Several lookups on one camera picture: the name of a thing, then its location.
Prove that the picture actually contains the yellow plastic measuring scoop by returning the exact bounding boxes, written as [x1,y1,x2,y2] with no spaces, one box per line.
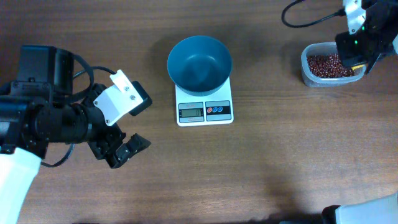
[351,64,365,70]

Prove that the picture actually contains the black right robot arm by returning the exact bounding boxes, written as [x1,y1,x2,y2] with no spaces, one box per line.
[335,0,397,74]

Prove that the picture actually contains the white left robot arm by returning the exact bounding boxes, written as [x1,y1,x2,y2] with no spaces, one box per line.
[1,45,152,223]

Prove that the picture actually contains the white digital kitchen scale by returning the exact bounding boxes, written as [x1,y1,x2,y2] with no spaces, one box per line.
[175,78,234,127]

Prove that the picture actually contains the blue plastic bowl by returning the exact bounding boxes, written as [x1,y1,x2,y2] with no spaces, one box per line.
[167,35,233,96]

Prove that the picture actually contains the red adzuki beans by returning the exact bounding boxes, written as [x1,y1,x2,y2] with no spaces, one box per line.
[307,54,354,78]

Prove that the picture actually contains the clear plastic food container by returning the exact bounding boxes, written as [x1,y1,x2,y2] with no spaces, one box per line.
[301,42,366,88]

